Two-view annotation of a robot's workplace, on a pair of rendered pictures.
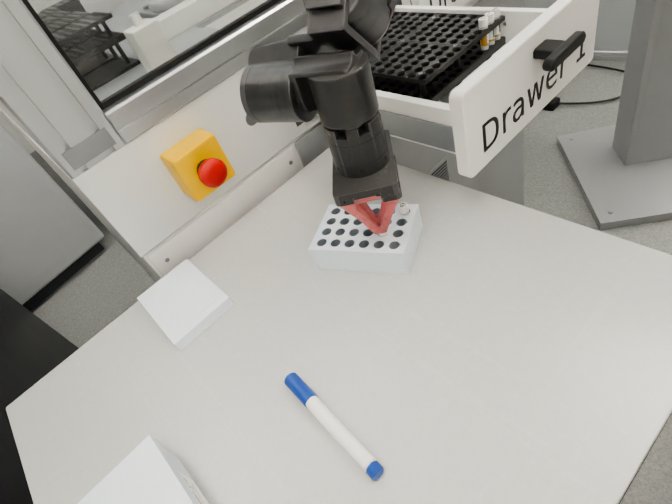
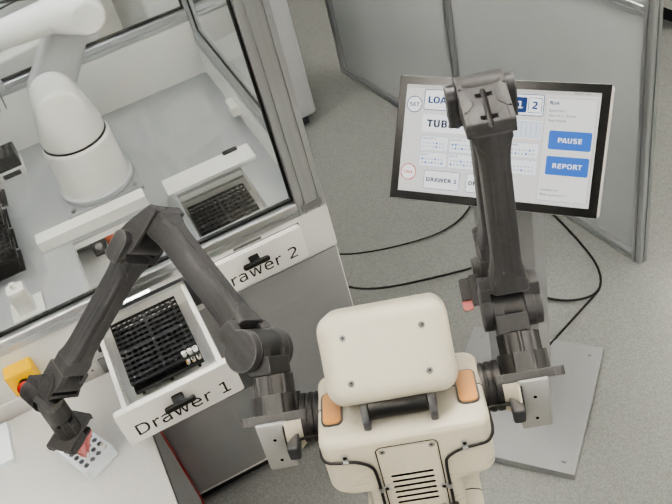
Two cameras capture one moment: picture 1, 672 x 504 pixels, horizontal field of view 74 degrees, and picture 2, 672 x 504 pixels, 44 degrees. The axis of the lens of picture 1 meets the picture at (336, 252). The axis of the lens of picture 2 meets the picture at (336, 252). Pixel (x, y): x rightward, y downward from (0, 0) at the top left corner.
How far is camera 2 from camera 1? 1.70 m
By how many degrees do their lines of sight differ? 9
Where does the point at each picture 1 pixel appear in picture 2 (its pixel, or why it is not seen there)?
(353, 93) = (51, 418)
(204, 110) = (33, 348)
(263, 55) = (31, 380)
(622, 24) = (612, 213)
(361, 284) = (71, 476)
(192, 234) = (16, 404)
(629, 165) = not seen: hidden behind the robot
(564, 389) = not seen: outside the picture
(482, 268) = (119, 491)
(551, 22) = (184, 385)
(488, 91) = (135, 414)
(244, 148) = not seen: hidden behind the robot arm
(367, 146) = (61, 432)
